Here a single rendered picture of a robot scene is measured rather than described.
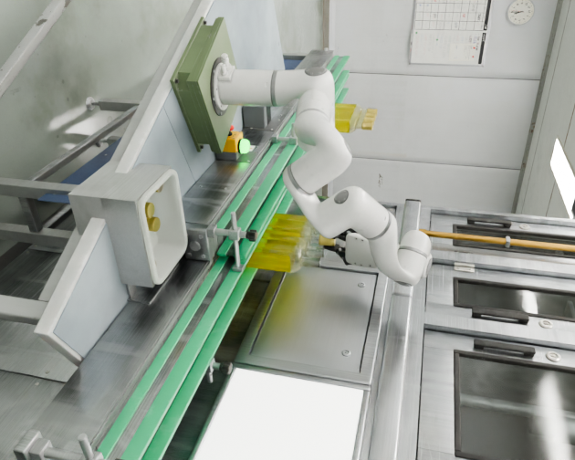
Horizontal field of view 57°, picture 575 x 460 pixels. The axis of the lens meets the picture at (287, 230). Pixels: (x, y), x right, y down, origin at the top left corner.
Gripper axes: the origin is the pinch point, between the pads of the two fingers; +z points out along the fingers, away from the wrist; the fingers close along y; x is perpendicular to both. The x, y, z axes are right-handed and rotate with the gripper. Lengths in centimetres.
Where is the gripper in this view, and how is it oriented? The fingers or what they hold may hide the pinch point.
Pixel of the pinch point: (331, 240)
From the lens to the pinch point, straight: 154.2
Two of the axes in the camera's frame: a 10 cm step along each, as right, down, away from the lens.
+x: -5.0, 4.6, -7.3
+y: -0.3, -8.5, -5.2
